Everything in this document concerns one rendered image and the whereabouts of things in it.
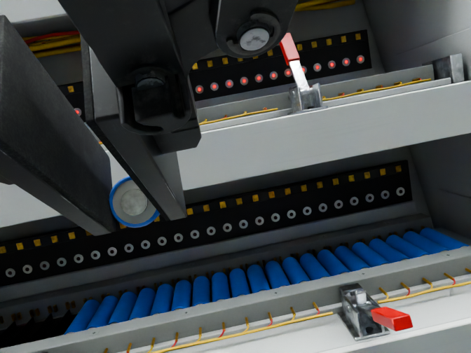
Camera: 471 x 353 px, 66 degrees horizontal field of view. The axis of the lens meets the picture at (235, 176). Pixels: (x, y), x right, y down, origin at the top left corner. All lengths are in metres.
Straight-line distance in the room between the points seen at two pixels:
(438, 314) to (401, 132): 0.15
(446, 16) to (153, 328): 0.43
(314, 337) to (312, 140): 0.16
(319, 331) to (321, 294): 0.03
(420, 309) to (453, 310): 0.02
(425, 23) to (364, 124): 0.20
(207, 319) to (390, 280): 0.17
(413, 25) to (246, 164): 0.30
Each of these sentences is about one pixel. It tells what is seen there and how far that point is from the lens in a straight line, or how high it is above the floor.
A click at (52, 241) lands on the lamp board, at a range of 0.49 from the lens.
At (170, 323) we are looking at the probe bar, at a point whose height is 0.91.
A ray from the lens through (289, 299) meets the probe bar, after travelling 0.34.
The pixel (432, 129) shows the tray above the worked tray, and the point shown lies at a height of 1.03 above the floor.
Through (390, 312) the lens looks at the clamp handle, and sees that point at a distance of 0.27.
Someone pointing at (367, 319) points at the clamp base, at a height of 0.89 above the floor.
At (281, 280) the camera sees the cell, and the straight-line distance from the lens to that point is 0.38.
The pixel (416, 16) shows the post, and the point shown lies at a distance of 0.52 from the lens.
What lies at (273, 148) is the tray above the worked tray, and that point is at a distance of 0.31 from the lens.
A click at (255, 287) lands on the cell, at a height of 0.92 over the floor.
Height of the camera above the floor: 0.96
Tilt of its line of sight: 11 degrees up
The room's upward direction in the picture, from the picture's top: 12 degrees counter-clockwise
